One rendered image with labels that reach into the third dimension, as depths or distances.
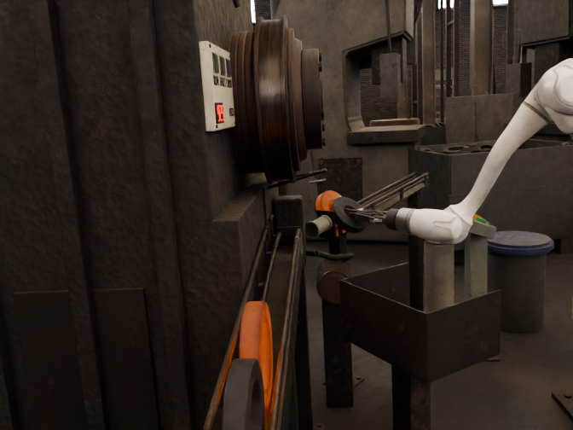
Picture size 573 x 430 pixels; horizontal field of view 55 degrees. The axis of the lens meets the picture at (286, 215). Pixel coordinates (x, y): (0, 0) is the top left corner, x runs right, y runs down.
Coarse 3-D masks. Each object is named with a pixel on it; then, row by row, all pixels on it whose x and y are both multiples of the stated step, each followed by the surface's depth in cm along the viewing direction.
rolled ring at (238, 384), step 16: (240, 368) 76; (256, 368) 80; (240, 384) 73; (256, 384) 82; (224, 400) 72; (240, 400) 71; (256, 400) 84; (224, 416) 70; (240, 416) 70; (256, 416) 84
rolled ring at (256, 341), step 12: (252, 312) 92; (264, 312) 95; (240, 324) 90; (252, 324) 89; (264, 324) 100; (240, 336) 88; (252, 336) 88; (264, 336) 102; (240, 348) 88; (252, 348) 87; (264, 348) 102; (264, 360) 101; (264, 372) 100; (264, 384) 97; (264, 396) 91; (264, 408) 91
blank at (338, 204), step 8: (336, 200) 205; (344, 200) 207; (352, 200) 209; (336, 208) 201; (352, 208) 207; (360, 208) 208; (336, 216) 200; (344, 216) 201; (344, 224) 199; (352, 224) 200; (360, 224) 202; (352, 232) 201
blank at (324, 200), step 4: (324, 192) 208; (328, 192) 209; (332, 192) 210; (336, 192) 212; (320, 196) 207; (324, 196) 206; (328, 196) 208; (332, 196) 209; (336, 196) 211; (340, 196) 213; (316, 200) 207; (320, 200) 205; (324, 200) 205; (328, 200) 207; (332, 200) 209; (316, 204) 206; (320, 204) 204; (324, 204) 205; (328, 204) 206; (316, 208) 205; (320, 208) 204; (324, 208) 204; (328, 208) 205; (336, 224) 204
